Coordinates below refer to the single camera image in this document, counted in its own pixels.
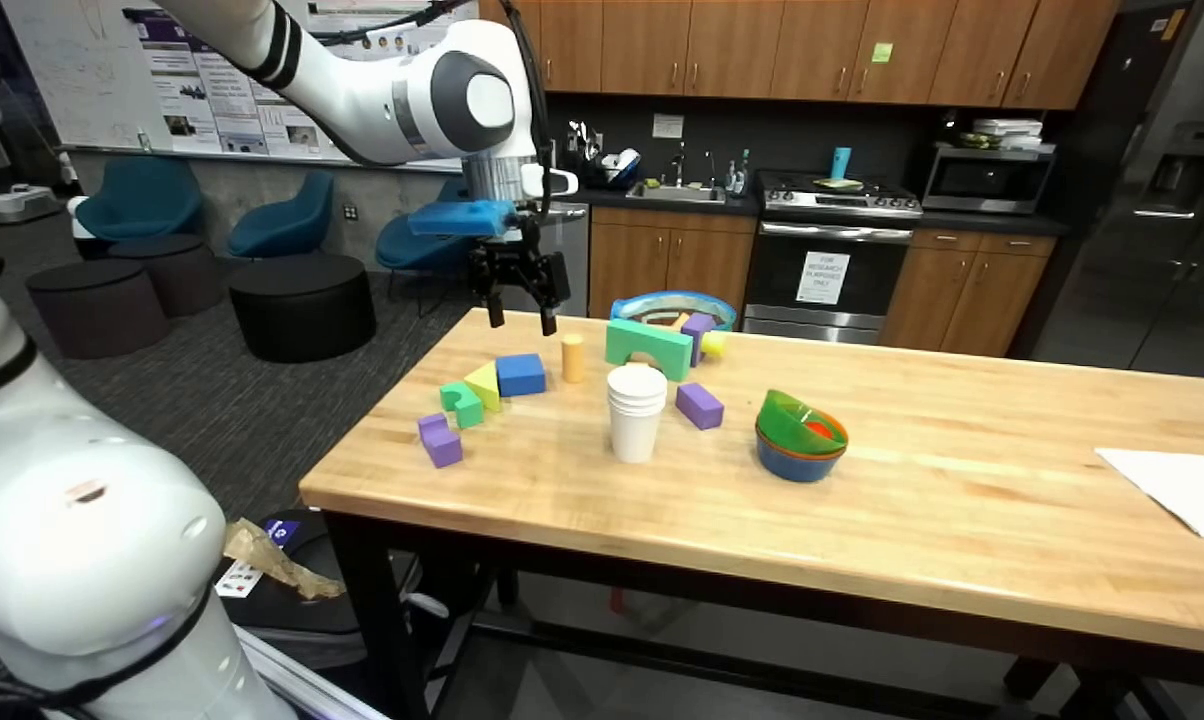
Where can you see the steel dishwasher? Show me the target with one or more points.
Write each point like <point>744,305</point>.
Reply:
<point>573,261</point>

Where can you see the teal lounge chair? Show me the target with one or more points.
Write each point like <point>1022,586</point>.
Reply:
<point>287,222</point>
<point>420,252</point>
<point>143,201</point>

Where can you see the steel refrigerator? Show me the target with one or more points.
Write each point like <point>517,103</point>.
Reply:
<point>1162,201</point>

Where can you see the blue rectangular block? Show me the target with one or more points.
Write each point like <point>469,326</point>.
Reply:
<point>522,374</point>

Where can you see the dish rack with dishes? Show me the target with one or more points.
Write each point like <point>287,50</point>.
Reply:
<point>616,169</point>

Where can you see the tan cardboard scrap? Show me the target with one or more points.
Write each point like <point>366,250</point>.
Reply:
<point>283,564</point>

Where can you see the steel microwave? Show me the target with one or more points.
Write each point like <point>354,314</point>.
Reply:
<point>984,179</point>

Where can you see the wooden table black legs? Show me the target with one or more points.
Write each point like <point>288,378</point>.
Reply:
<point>922,532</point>

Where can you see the wooden sink base cabinet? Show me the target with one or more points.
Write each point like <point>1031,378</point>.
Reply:
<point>675,261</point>

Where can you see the blue bowl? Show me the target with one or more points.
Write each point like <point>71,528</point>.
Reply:
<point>794,464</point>

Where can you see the black round ottoman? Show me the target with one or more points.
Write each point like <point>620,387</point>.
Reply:
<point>95,305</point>
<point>301,305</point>
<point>187,275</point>

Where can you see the green sticky note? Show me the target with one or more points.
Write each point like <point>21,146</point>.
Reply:
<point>880,54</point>

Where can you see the red ball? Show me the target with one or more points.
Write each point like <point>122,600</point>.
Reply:
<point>824,430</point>

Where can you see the wooden upper cabinets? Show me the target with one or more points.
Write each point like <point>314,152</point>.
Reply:
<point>761,47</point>

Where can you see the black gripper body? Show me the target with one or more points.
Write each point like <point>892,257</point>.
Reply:
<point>522,264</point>

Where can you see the dishes on microwave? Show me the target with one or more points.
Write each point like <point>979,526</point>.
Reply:
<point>1000,134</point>

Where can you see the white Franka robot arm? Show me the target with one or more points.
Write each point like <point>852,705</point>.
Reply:
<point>83,562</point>

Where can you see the blue tumbler cup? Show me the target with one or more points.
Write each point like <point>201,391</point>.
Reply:
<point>843,163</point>

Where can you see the white paper sheet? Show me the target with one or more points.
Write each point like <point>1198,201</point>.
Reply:
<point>1181,490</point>

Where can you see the purple notched block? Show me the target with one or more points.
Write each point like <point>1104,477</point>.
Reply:
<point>442,443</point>

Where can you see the small green notched block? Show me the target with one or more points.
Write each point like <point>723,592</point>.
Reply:
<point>460,407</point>

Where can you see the purple rectangular block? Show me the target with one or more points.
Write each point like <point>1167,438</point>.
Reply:
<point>701,407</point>

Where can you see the yellow foam block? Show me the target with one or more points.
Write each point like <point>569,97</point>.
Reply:
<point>487,387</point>

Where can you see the narrow wooden base cabinet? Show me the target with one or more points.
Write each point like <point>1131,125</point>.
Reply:
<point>965,289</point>

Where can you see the steel sink with faucet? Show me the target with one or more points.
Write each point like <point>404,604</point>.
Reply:
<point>682,188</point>

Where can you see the orange cylindrical block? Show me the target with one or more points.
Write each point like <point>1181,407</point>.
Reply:
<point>573,361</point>

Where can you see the black steel oven range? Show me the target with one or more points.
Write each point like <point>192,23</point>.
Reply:
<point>824,235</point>

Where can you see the white paper on oven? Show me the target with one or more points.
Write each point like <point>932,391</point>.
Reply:
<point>823,277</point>

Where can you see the white wall plate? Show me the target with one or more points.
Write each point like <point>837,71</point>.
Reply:
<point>665,125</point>

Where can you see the white power strip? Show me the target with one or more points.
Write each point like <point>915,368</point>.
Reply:
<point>236,581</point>

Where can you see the white paper cup stack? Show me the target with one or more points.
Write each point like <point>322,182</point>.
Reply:
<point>636,417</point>

